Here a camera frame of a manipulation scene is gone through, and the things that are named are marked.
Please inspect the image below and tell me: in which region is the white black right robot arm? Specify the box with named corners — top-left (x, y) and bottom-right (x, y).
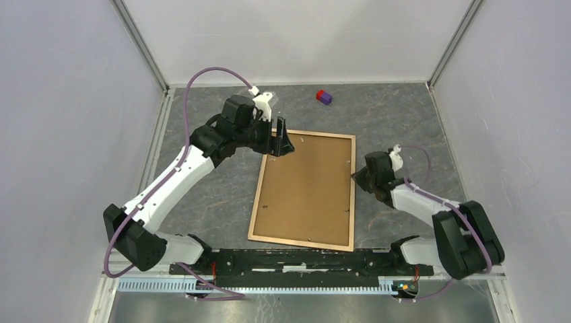
top-left (351, 146), bottom-right (506, 280)

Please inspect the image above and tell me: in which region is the wooden picture frame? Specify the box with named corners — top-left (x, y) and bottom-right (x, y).
top-left (247, 129), bottom-right (358, 253)

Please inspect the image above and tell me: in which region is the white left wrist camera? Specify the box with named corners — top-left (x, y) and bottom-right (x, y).
top-left (248, 86), bottom-right (278, 122)

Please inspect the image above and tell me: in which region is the red purple block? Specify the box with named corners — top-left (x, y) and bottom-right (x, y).
top-left (316, 89), bottom-right (333, 105)

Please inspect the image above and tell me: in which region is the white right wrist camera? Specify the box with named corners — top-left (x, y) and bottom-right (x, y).
top-left (388, 144), bottom-right (404, 172)

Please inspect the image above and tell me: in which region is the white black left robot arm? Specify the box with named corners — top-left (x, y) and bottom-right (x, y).
top-left (103, 92), bottom-right (295, 275)

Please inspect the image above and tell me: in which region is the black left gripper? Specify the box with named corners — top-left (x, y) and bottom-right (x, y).
top-left (235, 113), bottom-right (295, 157)

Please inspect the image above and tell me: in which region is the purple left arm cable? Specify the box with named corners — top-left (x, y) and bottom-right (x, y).
top-left (103, 67), bottom-right (255, 301)

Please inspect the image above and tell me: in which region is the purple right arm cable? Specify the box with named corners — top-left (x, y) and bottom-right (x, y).
top-left (397, 145), bottom-right (494, 304)

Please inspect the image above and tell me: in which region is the white cable chain strip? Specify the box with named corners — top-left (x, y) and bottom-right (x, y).
top-left (116, 277), bottom-right (397, 296)

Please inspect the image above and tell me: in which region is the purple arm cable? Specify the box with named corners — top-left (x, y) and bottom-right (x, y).
top-left (397, 145), bottom-right (494, 304)
top-left (103, 67), bottom-right (255, 301)

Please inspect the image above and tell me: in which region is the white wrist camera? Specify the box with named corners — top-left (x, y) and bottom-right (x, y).
top-left (248, 86), bottom-right (278, 122)
top-left (388, 144), bottom-right (404, 172)

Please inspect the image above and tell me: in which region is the brown cardboard backing board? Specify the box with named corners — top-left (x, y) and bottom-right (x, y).
top-left (253, 133), bottom-right (355, 246)

